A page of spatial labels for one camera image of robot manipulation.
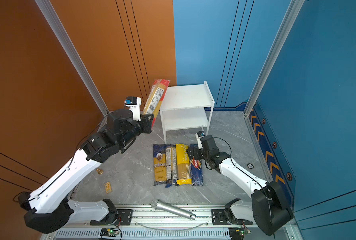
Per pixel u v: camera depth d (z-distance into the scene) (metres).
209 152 0.64
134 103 0.52
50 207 0.39
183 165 0.89
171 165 0.87
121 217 0.73
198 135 0.76
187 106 0.79
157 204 0.74
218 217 0.72
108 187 0.82
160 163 0.89
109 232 0.71
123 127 0.44
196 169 0.87
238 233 0.70
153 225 0.72
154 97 0.64
